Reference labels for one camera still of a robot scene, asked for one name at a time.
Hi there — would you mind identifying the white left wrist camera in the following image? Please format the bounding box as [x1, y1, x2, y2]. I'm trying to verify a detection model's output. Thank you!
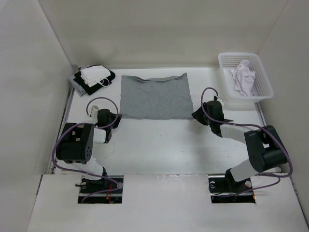
[89, 105, 99, 119]

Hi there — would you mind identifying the folded black tank top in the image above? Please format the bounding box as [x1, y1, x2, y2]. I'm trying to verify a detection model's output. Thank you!
[69, 65, 115, 96]

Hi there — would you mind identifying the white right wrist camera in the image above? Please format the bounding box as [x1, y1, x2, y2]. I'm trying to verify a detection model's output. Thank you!
[213, 96, 224, 107]

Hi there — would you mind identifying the left aluminium table rail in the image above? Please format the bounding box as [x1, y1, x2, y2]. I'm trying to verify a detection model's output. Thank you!
[46, 80, 75, 174]

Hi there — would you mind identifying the folded grey tank top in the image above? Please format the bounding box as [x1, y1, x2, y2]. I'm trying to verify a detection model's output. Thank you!
[69, 75, 86, 97]

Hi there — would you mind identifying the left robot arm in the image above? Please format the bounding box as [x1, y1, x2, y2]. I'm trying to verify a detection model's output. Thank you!
[56, 106, 122, 193]

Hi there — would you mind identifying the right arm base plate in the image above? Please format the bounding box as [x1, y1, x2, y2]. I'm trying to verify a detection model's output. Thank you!
[208, 175, 255, 203]

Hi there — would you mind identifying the white plastic basket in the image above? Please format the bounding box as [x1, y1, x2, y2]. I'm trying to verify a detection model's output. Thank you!
[218, 52, 274, 103]

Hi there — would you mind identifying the white tank top in basket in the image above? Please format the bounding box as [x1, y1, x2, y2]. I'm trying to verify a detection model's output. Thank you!
[229, 60, 255, 97]

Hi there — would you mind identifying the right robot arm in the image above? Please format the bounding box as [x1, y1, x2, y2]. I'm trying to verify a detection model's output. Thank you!
[192, 100, 288, 195]

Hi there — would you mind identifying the folded white tank top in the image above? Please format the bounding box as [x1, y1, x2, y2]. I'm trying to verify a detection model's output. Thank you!
[80, 65, 111, 87]

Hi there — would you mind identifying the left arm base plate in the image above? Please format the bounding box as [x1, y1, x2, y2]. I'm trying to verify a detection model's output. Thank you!
[75, 177, 123, 204]

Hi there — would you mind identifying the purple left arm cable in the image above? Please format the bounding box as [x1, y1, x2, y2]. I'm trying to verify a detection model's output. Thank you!
[52, 97, 124, 203]

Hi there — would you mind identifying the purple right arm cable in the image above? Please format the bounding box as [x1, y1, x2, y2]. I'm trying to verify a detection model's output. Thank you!
[200, 87, 295, 198]

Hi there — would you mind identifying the grey tank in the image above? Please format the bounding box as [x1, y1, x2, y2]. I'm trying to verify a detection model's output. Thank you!
[69, 75, 86, 97]
[120, 73, 194, 120]

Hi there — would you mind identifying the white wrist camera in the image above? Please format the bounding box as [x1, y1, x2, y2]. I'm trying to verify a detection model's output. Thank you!
[89, 105, 99, 119]
[213, 96, 224, 107]

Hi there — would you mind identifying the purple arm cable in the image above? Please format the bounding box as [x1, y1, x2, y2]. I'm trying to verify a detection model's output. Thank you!
[200, 87, 295, 198]
[52, 97, 124, 203]

